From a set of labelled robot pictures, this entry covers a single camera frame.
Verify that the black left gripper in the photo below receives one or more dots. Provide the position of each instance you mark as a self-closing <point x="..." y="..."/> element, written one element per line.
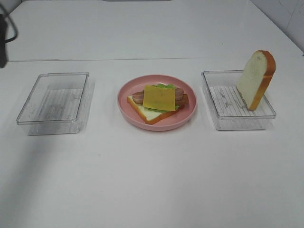
<point x="3" y="32"/>

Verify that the short bacon strip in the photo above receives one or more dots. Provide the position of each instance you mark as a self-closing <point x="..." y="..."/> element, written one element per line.
<point x="139" y="96"/>

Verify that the yellow cheese slice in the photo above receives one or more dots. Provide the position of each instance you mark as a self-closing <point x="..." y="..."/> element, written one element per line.
<point x="159" y="97"/>

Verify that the white bread slice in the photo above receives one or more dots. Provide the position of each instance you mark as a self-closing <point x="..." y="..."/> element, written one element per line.
<point x="149" y="116"/>

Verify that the green lettuce leaf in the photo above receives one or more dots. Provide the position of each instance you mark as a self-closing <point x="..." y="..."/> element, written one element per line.
<point x="164" y="86"/>

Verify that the long bacon strip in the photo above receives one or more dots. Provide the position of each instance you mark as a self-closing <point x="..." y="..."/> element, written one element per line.
<point x="181" y="103"/>

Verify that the clear plastic ingredient tray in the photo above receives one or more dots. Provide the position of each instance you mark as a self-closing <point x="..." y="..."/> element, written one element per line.
<point x="58" y="103"/>

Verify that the pink round plate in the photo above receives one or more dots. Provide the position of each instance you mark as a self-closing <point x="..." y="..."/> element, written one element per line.
<point x="172" y="122"/>

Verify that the clear plastic bread tray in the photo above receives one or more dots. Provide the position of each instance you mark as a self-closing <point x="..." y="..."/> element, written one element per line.
<point x="227" y="108"/>

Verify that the standing bread slice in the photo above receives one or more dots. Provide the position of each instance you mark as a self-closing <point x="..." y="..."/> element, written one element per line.
<point x="256" y="78"/>

